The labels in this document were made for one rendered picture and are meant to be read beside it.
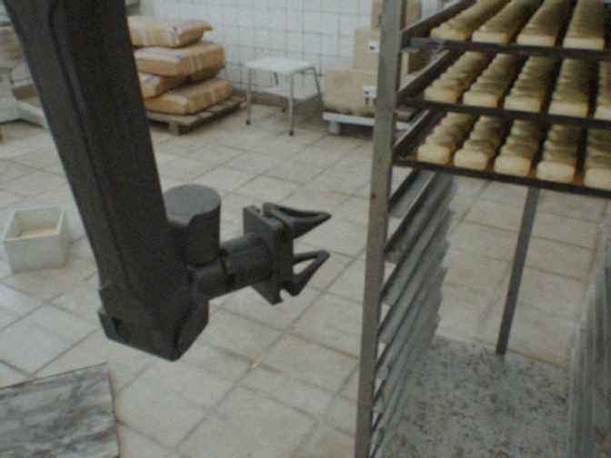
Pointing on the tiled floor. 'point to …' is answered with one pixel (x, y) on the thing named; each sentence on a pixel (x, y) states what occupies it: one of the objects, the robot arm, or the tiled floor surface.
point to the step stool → (285, 84)
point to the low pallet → (180, 124)
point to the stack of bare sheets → (60, 416)
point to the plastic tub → (36, 238)
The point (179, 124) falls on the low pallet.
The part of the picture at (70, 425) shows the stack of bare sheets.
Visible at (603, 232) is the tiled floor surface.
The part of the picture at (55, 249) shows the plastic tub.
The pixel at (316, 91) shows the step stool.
